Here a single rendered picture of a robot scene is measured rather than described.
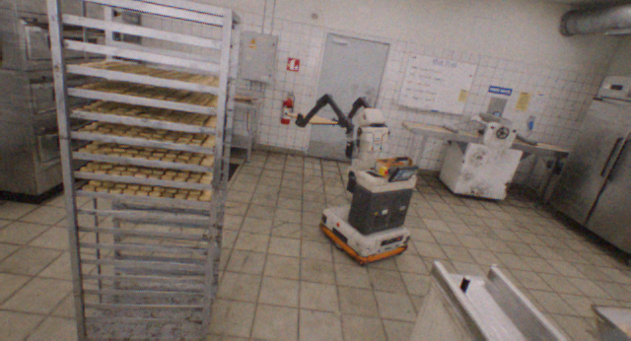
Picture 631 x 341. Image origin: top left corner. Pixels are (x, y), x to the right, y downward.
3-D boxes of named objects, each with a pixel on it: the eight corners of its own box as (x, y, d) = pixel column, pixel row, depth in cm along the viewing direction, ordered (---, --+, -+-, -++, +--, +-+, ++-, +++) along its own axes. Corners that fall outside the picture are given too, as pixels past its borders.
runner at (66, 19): (230, 50, 136) (231, 42, 135) (229, 50, 134) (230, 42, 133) (57, 21, 125) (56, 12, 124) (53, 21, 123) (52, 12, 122)
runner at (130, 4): (232, 28, 133) (233, 19, 133) (231, 27, 131) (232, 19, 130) (55, -5, 122) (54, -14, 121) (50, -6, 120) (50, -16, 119)
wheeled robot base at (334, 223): (407, 252, 322) (414, 230, 314) (360, 267, 286) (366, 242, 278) (362, 220, 373) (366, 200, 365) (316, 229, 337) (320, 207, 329)
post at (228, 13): (206, 339, 184) (233, 10, 129) (205, 344, 182) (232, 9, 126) (201, 339, 184) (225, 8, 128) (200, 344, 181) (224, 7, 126)
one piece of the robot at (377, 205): (402, 237, 321) (425, 157, 295) (361, 247, 290) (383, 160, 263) (378, 221, 347) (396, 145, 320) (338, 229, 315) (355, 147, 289)
